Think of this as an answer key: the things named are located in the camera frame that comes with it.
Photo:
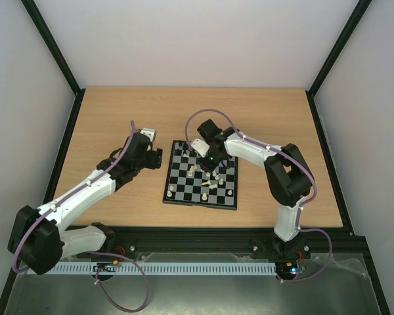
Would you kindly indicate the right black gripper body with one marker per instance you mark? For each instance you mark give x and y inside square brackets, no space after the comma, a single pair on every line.
[209,163]

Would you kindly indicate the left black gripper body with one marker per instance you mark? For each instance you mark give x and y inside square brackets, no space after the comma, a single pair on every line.
[153,164]

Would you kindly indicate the black white chess board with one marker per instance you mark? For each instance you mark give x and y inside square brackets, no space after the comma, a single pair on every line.
[184,178]

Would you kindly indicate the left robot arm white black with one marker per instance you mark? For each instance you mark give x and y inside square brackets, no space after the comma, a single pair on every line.
[40,237]

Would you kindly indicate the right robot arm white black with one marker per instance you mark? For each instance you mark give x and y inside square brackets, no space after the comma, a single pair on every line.
[289,178]

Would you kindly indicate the transparent plastic sheet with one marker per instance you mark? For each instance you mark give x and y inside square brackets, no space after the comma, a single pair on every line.
[339,286]

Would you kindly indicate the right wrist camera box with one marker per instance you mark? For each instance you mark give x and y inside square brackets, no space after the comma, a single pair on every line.
[200,146]

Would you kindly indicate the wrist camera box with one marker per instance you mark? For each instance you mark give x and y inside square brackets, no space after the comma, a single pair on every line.
[200,146]
[150,133]

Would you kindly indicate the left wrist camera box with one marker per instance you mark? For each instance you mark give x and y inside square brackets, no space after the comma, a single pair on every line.
[150,133]

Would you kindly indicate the grey slotted cable duct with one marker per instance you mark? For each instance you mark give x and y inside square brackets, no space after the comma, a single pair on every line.
[167,269]

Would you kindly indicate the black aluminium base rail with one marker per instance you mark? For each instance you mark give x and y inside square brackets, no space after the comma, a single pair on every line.
[258,243]

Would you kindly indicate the left black frame post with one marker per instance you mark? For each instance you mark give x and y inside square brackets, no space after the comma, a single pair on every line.
[49,40]

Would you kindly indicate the black frame post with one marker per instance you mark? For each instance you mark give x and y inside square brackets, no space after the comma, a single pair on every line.
[350,26]
[49,40]

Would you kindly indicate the right black frame post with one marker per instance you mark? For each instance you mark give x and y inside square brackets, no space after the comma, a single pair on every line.
[350,26]

